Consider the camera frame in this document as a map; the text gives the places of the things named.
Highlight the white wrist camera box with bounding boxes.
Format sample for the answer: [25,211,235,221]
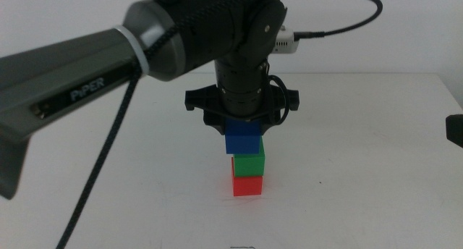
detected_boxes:
[271,24,301,55]

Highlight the black braided cable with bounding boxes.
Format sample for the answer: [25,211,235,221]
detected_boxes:
[55,0,384,249]

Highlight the green cube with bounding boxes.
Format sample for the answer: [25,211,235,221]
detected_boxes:
[233,136,266,177]

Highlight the blue cube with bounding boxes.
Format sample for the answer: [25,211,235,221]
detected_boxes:
[224,118,263,156]

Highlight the thin black cable loop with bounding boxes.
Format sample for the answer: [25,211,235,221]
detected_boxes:
[267,74,292,126]

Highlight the red cube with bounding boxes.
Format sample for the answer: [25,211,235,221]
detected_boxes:
[231,156,264,197]

